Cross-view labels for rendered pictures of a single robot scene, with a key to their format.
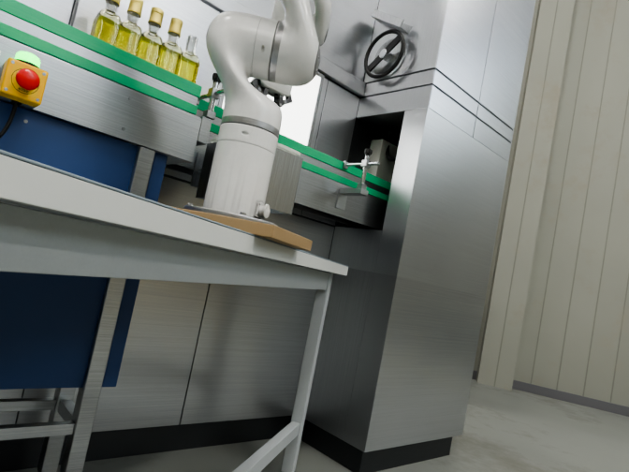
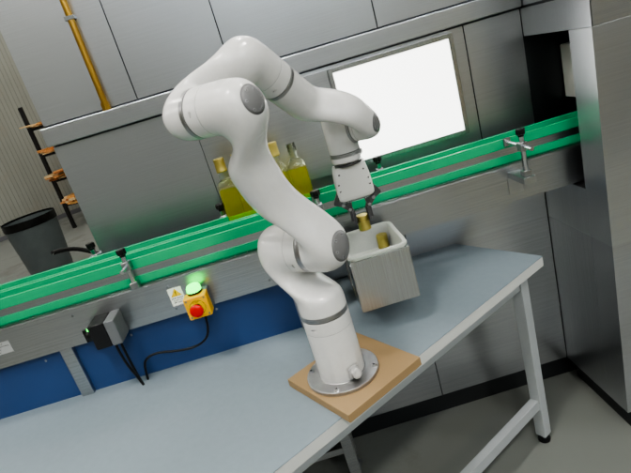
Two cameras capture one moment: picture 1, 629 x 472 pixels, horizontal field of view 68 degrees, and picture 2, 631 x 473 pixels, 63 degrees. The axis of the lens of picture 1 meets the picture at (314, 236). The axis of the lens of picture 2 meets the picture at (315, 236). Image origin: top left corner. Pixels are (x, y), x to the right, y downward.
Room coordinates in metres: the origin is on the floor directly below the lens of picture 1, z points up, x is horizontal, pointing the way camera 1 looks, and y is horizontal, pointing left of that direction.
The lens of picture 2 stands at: (0.10, -0.61, 1.54)
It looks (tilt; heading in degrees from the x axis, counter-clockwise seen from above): 19 degrees down; 41
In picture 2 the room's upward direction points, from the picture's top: 17 degrees counter-clockwise
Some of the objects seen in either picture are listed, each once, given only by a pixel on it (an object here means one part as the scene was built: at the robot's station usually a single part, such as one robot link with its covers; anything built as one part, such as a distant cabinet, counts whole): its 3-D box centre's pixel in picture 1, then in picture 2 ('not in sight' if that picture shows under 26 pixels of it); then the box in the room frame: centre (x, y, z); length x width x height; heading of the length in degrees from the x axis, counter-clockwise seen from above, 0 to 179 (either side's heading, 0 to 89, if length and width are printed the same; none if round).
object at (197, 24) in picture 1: (218, 67); (333, 121); (1.54, 0.43, 1.32); 0.90 x 0.03 x 0.34; 132
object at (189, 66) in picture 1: (182, 87); (303, 189); (1.33, 0.46, 1.16); 0.06 x 0.06 x 0.21; 43
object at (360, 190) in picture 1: (358, 179); (521, 162); (1.68, -0.12, 1.07); 0.17 x 0.05 x 0.23; 42
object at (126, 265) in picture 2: not in sight; (126, 271); (0.82, 0.77, 1.11); 0.07 x 0.04 x 0.13; 42
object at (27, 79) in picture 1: (26, 80); (197, 309); (0.88, 0.60, 0.96); 0.04 x 0.03 x 0.04; 132
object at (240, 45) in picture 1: (245, 73); (300, 268); (0.94, 0.20, 1.08); 0.19 x 0.12 x 0.24; 93
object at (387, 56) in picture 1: (386, 55); not in sight; (1.91, -0.15, 1.66); 0.21 x 0.05 x 0.21; 42
